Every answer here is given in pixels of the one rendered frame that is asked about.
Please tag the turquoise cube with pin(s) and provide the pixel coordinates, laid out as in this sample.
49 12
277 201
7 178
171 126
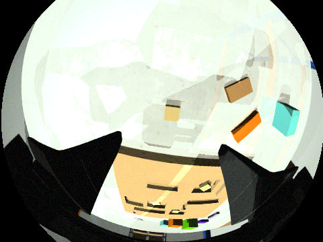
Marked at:
286 118

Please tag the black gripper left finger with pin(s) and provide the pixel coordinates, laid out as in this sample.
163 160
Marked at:
80 170

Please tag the pale yellow square board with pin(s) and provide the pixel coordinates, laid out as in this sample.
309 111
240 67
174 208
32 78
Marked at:
173 180

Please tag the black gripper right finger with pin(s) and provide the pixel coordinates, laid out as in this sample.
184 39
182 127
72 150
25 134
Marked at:
248 184

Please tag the green cube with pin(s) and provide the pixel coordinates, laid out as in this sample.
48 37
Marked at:
190 223

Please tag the light teal cube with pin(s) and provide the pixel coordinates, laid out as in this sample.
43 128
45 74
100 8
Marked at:
164 223

